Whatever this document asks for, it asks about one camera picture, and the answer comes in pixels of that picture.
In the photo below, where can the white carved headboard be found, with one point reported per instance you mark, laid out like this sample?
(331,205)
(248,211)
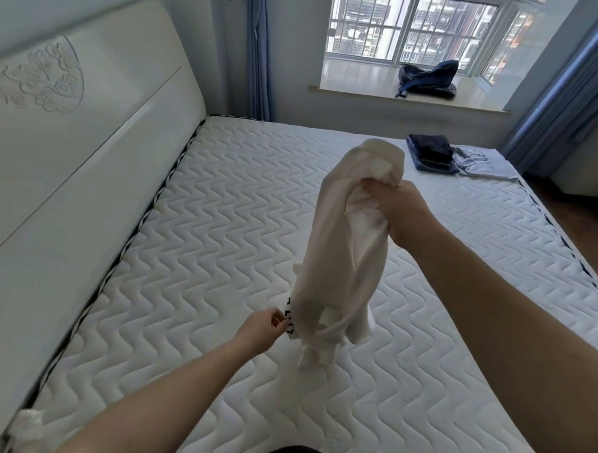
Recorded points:
(68,184)

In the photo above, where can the blue curtain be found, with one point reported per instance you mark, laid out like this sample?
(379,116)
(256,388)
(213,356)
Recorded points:
(567,92)
(258,49)

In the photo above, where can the window with metal bars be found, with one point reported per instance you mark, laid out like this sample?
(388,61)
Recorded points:
(426,29)

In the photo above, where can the white quilted mattress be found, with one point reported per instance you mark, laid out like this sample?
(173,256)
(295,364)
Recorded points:
(325,294)

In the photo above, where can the dark blue backpack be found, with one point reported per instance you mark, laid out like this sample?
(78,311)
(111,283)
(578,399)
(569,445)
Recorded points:
(429,80)

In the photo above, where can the folded dark blue garment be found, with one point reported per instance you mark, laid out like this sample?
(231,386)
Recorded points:
(432,153)

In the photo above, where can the person's right hand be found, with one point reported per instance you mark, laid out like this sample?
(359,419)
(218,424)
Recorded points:
(403,213)

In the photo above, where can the person's left forearm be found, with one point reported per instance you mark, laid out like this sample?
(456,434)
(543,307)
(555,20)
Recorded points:
(157,403)

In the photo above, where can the person's left hand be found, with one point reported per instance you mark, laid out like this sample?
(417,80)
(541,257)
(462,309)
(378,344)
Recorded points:
(258,331)

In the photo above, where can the person's right fingers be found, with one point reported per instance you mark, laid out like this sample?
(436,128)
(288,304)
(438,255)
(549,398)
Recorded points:
(377,192)

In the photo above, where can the folded light grey garment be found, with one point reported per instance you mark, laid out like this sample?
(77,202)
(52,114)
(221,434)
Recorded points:
(482,162)

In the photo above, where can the white garment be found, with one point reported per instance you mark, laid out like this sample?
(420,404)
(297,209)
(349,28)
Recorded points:
(342,255)

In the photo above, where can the white crumpled cloth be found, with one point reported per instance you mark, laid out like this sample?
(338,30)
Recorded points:
(25,432)

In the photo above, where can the person's left fingers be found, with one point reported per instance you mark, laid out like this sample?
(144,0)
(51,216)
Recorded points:
(278,320)

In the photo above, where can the white window sill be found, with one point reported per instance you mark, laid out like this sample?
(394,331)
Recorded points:
(404,87)

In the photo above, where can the person's right forearm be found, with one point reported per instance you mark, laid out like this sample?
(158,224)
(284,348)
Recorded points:
(511,351)

